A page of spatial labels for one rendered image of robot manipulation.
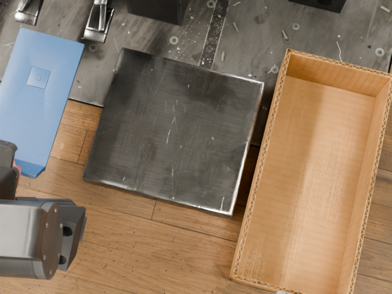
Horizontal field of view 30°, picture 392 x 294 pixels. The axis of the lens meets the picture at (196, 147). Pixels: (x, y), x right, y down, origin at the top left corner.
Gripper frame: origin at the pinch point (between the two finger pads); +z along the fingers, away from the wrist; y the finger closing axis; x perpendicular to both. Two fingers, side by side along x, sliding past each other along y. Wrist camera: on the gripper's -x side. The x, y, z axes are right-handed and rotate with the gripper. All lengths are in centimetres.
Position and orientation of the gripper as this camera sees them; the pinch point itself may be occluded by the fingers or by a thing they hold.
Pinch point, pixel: (3, 163)
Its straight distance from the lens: 74.1
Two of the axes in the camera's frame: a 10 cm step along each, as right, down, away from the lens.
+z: 0.9, -2.7, 9.6
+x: -9.7, -2.5, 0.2
